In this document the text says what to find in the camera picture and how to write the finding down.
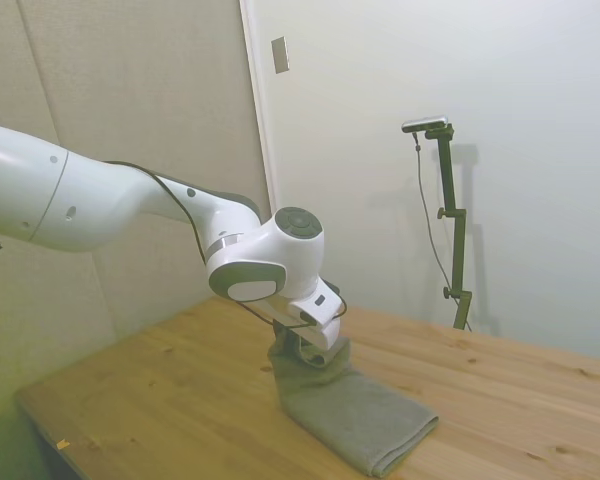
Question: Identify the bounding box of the white door frame trim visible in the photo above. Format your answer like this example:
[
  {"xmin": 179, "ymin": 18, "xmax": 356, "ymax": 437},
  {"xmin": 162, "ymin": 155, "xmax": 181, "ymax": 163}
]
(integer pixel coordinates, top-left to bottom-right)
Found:
[{"xmin": 238, "ymin": 0, "xmax": 295, "ymax": 294}]

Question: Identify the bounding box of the dark green camera stand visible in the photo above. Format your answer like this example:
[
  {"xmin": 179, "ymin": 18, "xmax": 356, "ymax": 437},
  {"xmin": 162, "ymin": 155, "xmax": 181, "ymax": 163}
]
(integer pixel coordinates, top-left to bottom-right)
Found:
[{"xmin": 425, "ymin": 124, "xmax": 474, "ymax": 331}]

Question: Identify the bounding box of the grey towel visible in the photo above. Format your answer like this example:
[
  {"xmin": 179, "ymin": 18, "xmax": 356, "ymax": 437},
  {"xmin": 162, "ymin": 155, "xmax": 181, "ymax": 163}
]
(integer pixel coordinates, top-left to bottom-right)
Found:
[{"xmin": 265, "ymin": 320, "xmax": 441, "ymax": 479}]

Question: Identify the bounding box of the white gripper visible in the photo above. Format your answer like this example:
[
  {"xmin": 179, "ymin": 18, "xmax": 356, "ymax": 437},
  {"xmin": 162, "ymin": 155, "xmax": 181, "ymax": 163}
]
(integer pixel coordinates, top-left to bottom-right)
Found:
[{"xmin": 271, "ymin": 277, "xmax": 347, "ymax": 352}]

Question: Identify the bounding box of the grey wall switch plate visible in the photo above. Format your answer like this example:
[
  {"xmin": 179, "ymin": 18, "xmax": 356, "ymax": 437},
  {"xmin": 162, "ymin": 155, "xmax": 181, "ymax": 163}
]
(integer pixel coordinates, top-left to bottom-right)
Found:
[{"xmin": 271, "ymin": 35, "xmax": 292, "ymax": 76}]

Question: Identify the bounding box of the silver exterior camera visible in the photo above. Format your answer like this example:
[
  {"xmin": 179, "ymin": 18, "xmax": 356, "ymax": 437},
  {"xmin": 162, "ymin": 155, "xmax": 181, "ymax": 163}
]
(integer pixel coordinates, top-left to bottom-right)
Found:
[{"xmin": 401, "ymin": 114, "xmax": 450, "ymax": 134}]

